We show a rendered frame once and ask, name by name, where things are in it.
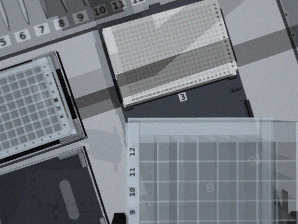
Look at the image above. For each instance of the white multi-well plate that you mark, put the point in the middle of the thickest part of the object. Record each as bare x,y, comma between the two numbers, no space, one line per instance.
168,52

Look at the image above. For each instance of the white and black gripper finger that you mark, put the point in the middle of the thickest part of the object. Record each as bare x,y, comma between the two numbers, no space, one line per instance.
119,218

